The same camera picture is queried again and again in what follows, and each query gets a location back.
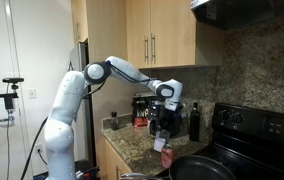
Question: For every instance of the white wall switch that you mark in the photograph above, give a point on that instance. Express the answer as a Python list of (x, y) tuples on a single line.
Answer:
[(32, 93)]

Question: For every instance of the white wall outlet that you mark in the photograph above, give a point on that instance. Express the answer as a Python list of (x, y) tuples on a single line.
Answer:
[(39, 148)]

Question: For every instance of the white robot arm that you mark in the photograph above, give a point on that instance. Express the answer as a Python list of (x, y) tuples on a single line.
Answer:
[(65, 106)]

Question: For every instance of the red soda can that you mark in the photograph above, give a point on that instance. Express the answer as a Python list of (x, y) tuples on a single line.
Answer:
[(167, 158)]

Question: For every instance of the dark glass wine bottle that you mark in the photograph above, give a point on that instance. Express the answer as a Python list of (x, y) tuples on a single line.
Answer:
[(194, 123)]

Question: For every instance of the black kitchen stove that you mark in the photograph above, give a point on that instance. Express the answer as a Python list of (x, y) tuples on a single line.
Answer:
[(265, 143)]

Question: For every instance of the dark spice grinder bottle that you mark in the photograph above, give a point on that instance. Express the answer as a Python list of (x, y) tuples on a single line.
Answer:
[(114, 121)]

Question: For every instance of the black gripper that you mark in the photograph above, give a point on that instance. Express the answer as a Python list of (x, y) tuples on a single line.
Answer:
[(163, 120)]

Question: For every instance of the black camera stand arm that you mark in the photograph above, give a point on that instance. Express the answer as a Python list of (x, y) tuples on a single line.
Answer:
[(2, 96)]

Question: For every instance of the wooden lower cabinet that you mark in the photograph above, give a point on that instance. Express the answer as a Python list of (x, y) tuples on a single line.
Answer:
[(112, 160)]

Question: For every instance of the wooden cabinet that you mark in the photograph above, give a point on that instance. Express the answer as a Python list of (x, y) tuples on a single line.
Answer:
[(172, 30), (112, 160)]

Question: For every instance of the black camera on stand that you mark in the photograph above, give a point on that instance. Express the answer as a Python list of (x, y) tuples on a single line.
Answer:
[(13, 80)]

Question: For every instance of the wooden upper cabinet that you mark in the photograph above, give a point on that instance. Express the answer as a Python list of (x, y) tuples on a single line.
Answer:
[(172, 30)]

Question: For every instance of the stainless steel fridge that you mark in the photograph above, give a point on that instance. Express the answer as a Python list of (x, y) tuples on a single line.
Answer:
[(80, 56)]

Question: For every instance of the black stove knob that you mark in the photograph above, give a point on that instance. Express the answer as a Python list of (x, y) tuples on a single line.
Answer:
[(237, 118), (223, 115)]

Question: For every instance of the range hood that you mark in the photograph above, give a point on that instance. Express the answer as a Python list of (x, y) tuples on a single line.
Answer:
[(248, 13)]

